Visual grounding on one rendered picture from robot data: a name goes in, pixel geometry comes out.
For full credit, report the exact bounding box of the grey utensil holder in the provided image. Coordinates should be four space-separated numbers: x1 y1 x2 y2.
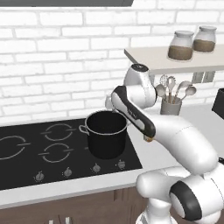
159 97 183 116

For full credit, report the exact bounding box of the black cooking pot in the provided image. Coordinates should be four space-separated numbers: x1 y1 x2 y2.
78 109 130 160

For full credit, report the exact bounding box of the brown cupboard front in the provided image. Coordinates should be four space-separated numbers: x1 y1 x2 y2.
113 186 149 224

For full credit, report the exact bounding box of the black appliance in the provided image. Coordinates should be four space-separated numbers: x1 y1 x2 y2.
211 87 224 121

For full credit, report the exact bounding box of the black hob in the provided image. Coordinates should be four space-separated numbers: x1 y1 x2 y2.
0 116 144 192

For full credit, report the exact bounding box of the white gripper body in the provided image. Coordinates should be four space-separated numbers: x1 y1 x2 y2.
104 95 116 112

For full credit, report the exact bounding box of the metal whisk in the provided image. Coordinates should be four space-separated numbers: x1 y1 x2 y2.
158 73 169 88

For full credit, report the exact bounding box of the glass jar with brown filling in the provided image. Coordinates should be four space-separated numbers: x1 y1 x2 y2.
167 30 195 62
192 25 218 54

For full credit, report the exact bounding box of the grey hob knob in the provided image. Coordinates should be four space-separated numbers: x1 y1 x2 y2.
90 162 102 174
62 166 74 179
33 171 46 182
116 158 127 171

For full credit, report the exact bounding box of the grey wall socket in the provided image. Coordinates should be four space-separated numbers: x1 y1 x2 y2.
203 70 216 84
191 71 205 84

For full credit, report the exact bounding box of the beige wall shelf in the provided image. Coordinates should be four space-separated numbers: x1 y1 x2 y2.
123 45 224 75

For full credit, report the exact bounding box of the grey range hood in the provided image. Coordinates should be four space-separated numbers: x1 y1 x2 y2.
0 0 135 8

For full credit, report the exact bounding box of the brown cupboard door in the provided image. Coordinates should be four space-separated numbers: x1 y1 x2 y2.
0 190 116 224

